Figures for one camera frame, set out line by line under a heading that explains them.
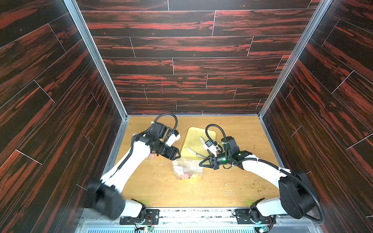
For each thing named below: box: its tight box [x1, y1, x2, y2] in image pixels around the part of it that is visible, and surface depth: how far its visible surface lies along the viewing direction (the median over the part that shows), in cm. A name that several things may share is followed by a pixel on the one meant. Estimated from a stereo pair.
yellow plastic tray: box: [180, 126, 218, 161], surface depth 103 cm
